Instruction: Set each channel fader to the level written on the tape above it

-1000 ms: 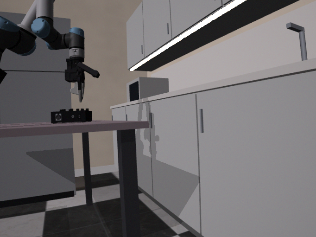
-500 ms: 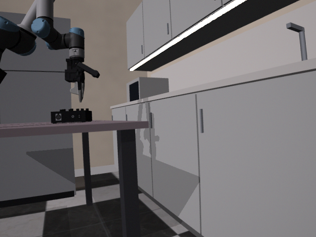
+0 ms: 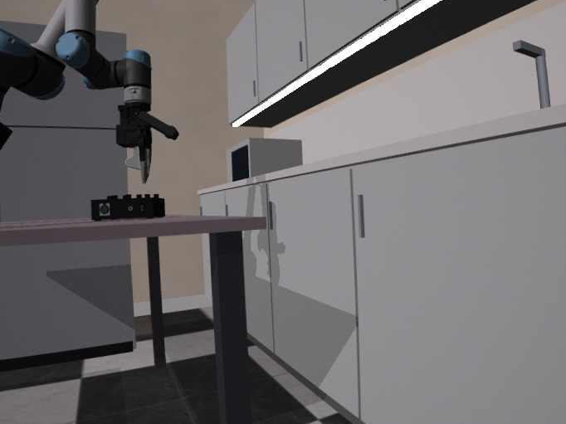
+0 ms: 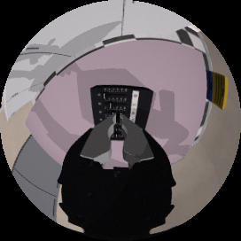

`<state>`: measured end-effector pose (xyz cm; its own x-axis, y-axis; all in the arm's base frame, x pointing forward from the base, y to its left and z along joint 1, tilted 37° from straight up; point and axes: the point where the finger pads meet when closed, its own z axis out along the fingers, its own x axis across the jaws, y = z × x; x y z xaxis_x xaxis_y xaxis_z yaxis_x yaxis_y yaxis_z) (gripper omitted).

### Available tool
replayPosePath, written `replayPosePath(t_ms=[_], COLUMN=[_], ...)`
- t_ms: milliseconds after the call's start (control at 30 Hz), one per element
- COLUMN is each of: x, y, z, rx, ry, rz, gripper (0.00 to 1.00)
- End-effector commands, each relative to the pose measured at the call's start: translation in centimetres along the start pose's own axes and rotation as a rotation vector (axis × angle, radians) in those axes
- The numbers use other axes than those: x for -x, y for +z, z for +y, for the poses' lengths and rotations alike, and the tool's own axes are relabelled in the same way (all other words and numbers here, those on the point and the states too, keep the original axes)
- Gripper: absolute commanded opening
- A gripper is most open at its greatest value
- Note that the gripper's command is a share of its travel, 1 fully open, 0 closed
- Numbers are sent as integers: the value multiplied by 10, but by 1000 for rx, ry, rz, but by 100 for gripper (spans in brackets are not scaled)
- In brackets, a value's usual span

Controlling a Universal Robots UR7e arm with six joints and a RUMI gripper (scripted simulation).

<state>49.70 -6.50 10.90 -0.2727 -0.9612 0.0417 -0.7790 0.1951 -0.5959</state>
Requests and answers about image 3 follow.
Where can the black lighting desk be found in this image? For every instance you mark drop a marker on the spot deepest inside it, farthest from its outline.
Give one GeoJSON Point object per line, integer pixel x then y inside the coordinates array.
{"type": "Point", "coordinates": [127, 207]}

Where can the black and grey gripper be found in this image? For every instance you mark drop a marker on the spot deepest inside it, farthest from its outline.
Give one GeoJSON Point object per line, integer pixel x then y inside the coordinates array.
{"type": "Point", "coordinates": [129, 134]}

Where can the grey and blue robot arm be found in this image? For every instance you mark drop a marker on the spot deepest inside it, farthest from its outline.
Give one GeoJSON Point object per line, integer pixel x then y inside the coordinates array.
{"type": "Point", "coordinates": [39, 74]}

